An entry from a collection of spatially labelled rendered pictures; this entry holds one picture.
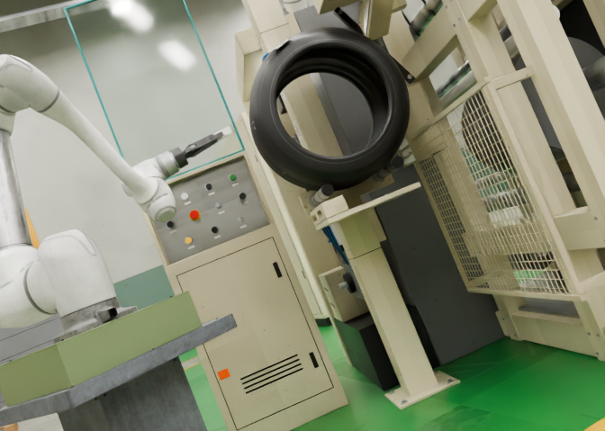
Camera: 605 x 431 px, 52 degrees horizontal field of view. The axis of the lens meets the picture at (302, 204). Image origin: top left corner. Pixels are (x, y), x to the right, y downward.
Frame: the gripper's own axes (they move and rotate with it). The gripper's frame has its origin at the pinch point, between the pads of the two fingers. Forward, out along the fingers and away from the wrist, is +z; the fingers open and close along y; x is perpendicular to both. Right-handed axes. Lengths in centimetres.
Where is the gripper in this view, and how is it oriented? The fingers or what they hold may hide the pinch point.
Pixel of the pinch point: (222, 133)
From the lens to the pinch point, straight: 235.9
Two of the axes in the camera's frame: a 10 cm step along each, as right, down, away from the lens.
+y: -1.0, 1.0, 9.9
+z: 8.6, -5.0, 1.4
